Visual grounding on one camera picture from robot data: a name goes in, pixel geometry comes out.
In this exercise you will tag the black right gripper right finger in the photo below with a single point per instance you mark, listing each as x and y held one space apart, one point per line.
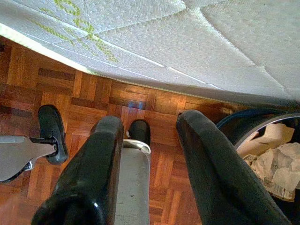
218 175

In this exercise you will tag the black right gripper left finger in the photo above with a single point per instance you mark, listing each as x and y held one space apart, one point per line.
93 175

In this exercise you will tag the black round bin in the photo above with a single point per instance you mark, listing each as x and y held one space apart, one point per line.
246 122

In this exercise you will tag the crumpled white paper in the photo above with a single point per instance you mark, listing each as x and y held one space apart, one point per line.
279 168

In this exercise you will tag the brown cardboard piece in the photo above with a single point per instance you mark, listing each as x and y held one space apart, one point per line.
269 138

